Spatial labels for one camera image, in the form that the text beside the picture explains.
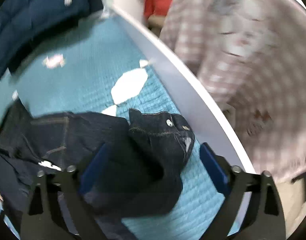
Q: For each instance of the dark blue denim jeans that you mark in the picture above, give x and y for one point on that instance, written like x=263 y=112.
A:
x=125 y=167

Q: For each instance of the plaid shirt of person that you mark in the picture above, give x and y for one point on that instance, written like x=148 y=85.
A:
x=250 y=55

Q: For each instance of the navy puffer jacket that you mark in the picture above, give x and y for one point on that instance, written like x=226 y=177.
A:
x=25 y=23

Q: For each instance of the blue patterned bed quilt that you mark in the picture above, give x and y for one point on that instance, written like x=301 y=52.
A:
x=75 y=72

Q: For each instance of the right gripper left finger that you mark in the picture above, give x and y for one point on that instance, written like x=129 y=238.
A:
x=43 y=218

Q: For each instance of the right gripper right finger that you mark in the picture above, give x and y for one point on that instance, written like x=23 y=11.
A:
x=252 y=207

